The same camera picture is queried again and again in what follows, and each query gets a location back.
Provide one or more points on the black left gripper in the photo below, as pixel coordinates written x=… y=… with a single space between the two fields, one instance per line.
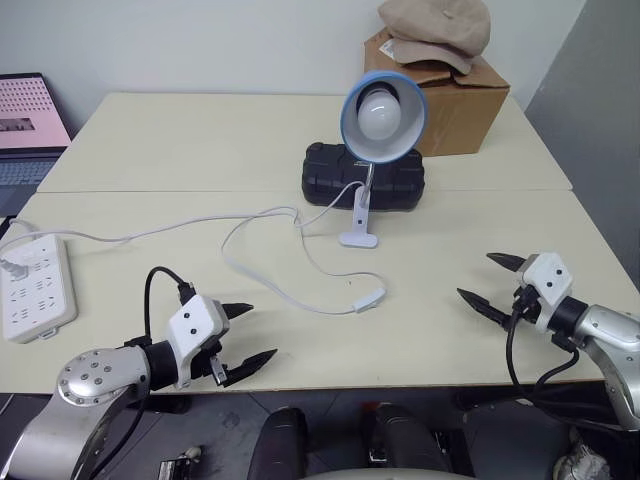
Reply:
x=207 y=362

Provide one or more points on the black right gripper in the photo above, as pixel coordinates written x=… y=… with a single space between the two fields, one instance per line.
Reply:
x=526 y=305

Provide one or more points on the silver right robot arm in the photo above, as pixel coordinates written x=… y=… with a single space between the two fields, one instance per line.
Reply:
x=610 y=335

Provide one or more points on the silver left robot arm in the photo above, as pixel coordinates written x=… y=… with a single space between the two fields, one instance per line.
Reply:
x=90 y=375

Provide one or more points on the blue clip desk lamp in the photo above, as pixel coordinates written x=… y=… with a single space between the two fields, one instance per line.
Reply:
x=400 y=142

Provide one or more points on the dark rounded shape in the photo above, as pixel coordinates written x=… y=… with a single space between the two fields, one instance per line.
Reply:
x=280 y=440
x=405 y=440

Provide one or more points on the brown cardboard box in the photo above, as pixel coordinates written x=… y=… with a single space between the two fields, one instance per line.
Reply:
x=465 y=115

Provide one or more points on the black plastic case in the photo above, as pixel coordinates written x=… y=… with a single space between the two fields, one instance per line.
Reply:
x=325 y=175

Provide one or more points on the grey robot torso edge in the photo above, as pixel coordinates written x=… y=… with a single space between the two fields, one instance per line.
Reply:
x=375 y=475

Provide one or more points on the white sneaker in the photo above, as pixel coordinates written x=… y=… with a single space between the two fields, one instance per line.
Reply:
x=582 y=462

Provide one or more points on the white light bulb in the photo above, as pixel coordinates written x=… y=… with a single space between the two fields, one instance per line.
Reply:
x=378 y=117

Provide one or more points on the white power strip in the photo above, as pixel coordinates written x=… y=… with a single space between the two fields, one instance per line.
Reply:
x=42 y=300

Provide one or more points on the beige flat cap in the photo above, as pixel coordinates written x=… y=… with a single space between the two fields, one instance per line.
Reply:
x=435 y=25

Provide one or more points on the laptop with pink screen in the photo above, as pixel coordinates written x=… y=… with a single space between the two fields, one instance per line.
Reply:
x=25 y=110

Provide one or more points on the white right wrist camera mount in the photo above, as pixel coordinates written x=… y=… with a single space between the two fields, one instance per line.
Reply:
x=550 y=280

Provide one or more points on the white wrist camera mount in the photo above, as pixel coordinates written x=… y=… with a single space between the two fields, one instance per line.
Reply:
x=550 y=280
x=192 y=320

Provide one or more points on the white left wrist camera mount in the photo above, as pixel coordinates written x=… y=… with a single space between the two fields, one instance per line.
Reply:
x=192 y=320

